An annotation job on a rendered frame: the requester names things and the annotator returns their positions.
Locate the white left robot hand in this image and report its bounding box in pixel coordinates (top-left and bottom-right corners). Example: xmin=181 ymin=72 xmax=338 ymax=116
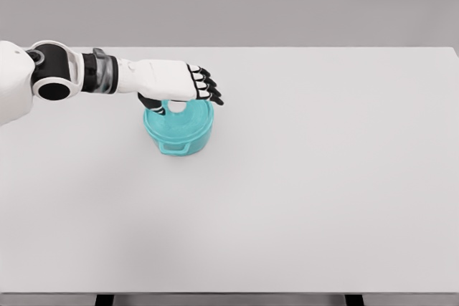
xmin=137 ymin=59 xmax=225 ymax=116

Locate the teal pot lid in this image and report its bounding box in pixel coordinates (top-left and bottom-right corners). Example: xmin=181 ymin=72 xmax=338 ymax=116
xmin=143 ymin=98 xmax=215 ymax=141

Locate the teal pot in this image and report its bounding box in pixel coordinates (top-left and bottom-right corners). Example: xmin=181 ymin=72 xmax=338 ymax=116
xmin=143 ymin=99 xmax=215 ymax=157

